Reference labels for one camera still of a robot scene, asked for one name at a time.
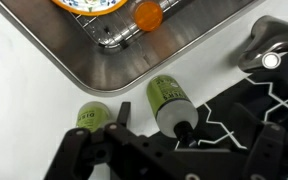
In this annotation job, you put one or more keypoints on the stainless steel sink basin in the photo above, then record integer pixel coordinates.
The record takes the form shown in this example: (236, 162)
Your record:
(108, 72)

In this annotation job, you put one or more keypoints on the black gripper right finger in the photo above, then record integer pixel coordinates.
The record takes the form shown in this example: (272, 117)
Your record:
(266, 143)

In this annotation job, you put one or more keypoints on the colourful patterned plate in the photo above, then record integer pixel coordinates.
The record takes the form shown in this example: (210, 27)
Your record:
(90, 7)

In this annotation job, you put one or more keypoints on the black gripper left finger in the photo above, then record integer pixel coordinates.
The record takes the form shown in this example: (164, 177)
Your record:
(78, 153)

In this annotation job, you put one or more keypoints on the brushed steel gooseneck faucet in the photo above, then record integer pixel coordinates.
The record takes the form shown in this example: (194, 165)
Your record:
(269, 38)

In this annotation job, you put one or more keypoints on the orange plastic cup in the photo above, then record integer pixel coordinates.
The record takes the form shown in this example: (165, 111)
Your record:
(148, 15)

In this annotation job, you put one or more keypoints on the wire sink rack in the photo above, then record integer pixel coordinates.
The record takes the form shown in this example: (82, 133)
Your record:
(112, 30)

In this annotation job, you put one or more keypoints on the short green soap bottle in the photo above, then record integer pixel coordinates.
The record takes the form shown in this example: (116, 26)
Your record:
(92, 116)

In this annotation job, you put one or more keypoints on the tall green pump soap bottle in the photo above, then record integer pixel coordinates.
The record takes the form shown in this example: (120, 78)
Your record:
(174, 112)

